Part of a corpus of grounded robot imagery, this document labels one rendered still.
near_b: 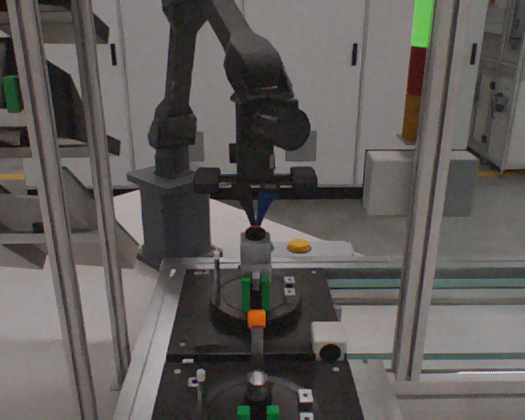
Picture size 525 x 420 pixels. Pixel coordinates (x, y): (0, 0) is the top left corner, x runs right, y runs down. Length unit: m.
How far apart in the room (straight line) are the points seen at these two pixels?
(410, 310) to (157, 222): 0.63
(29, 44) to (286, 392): 0.44
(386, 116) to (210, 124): 1.23
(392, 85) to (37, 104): 3.44
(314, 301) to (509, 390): 0.29
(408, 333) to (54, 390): 0.53
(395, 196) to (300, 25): 3.11
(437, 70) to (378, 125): 3.31
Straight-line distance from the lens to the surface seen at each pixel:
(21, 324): 1.07
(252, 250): 0.75
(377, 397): 0.70
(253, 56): 0.76
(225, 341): 0.75
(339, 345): 0.73
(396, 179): 0.62
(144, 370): 0.74
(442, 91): 0.58
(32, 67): 0.52
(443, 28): 0.57
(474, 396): 0.78
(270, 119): 0.71
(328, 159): 3.88
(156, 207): 1.12
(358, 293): 0.94
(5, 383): 0.94
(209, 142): 3.81
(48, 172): 0.54
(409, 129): 0.61
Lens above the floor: 1.41
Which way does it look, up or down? 22 degrees down
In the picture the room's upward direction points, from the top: straight up
